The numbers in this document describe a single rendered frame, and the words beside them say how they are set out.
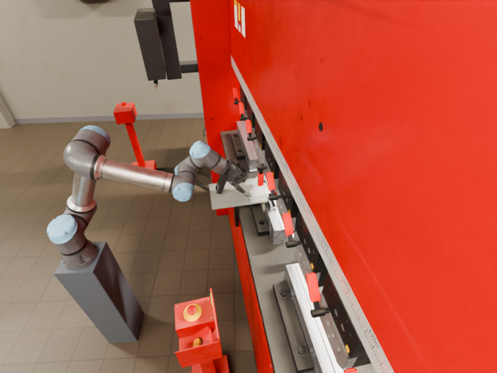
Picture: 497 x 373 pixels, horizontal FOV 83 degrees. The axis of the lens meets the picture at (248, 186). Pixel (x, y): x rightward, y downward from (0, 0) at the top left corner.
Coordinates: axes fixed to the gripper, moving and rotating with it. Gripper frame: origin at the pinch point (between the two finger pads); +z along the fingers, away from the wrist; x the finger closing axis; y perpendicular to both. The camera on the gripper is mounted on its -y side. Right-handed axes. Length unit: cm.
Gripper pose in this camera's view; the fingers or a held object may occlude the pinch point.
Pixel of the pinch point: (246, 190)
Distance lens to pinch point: 135.1
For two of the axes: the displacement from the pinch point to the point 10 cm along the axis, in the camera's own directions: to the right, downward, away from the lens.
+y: 7.3, -6.3, -2.6
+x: -2.7, -6.1, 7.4
